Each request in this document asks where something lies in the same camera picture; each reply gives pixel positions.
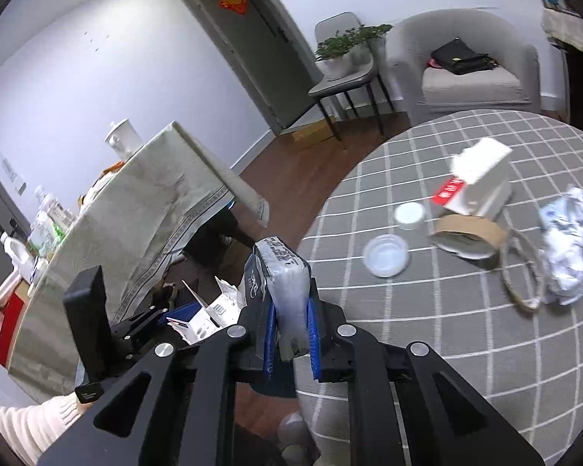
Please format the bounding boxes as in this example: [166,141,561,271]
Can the white potted green plant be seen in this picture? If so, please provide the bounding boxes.
[315,23,393,81]

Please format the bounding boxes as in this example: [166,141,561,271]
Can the clear plastic lid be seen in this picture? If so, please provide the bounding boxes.
[362,235,410,279]

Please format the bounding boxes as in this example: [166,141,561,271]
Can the blue white tissue pack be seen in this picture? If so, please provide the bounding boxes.
[244,236,311,362]

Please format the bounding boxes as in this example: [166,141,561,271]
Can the black handbag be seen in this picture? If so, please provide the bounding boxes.
[431,38,498,76]

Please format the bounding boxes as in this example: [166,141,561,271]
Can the red door decoration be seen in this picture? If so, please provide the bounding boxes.
[219,0,248,15]

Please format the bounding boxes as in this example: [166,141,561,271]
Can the white cardboard box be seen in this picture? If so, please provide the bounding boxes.
[432,137,512,220]

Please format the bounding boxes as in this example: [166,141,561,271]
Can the grey-green door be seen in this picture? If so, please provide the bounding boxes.
[182,0,318,135]

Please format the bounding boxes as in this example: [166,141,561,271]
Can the grey armchair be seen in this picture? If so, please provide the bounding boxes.
[386,9,541,124]

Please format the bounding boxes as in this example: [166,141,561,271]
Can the tape ring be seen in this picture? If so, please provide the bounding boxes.
[499,228,547,315]

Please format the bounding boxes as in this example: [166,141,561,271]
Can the person's left hand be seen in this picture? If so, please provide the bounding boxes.
[0,392,92,465]

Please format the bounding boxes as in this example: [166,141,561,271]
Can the trash boxes in bin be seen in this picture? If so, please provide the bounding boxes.
[163,276,246,345]

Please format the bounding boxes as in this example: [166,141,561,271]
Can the white kettle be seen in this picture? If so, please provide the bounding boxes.
[105,119,144,161]

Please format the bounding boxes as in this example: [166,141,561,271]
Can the white paper ball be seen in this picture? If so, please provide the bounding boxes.
[539,185,583,306]

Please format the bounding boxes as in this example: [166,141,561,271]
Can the desk with beige cloth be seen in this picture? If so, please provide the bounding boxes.
[541,9,583,53]

